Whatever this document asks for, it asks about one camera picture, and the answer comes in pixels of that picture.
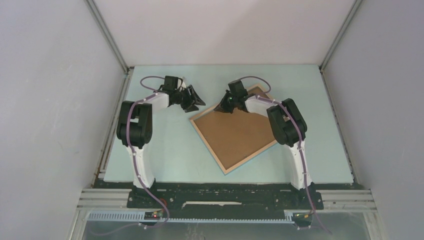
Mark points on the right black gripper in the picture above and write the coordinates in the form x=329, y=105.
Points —
x=223, y=106

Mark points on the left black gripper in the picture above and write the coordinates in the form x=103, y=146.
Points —
x=192, y=99

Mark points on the wooden picture frame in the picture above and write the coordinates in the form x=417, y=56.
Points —
x=205, y=139

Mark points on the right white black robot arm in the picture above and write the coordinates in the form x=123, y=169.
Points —
x=287, y=125

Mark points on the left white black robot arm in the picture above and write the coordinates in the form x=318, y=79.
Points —
x=135, y=121

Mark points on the left small circuit board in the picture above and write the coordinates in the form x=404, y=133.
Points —
x=153, y=215

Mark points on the small circuit board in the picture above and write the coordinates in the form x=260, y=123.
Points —
x=153, y=215
x=302, y=221

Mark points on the right small circuit board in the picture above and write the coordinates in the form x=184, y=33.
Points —
x=302, y=221

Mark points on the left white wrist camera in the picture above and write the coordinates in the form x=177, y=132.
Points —
x=182, y=84

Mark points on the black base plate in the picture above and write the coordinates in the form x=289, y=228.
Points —
x=225, y=201

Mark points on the aluminium rail frame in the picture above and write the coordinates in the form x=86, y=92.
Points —
x=111, y=205

